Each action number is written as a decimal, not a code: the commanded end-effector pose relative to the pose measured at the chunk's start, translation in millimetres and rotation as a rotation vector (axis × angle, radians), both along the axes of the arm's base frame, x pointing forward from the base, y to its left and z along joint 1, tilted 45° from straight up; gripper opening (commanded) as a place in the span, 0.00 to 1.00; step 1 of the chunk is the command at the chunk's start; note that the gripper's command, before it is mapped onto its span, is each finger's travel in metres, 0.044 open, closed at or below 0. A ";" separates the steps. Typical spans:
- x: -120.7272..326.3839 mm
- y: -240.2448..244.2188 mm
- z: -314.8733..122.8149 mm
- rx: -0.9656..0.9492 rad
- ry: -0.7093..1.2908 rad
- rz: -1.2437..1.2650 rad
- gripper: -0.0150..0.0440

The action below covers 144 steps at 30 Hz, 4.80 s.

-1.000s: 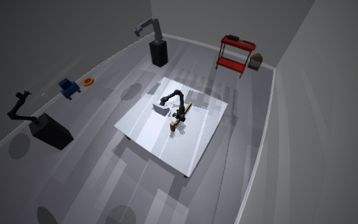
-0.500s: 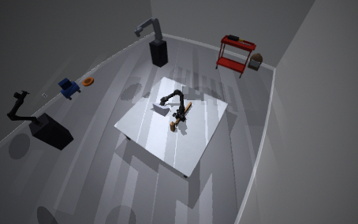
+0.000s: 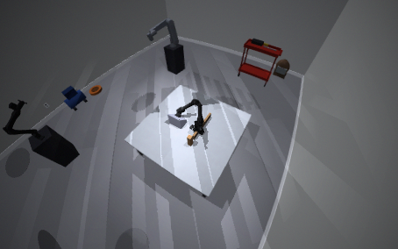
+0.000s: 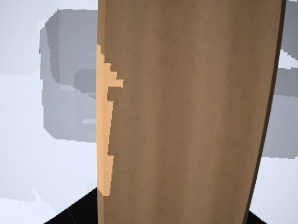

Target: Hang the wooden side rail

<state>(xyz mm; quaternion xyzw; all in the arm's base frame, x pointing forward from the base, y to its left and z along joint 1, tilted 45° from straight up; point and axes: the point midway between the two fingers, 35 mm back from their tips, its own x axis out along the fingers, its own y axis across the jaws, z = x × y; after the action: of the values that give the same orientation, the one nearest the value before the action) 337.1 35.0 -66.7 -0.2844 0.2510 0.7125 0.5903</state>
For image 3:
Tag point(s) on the brown wooden board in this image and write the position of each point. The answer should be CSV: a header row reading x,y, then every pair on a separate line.
x,y
204,122

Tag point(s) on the brown wooden post with slot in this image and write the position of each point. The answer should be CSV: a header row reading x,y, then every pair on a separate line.
x,y
190,140

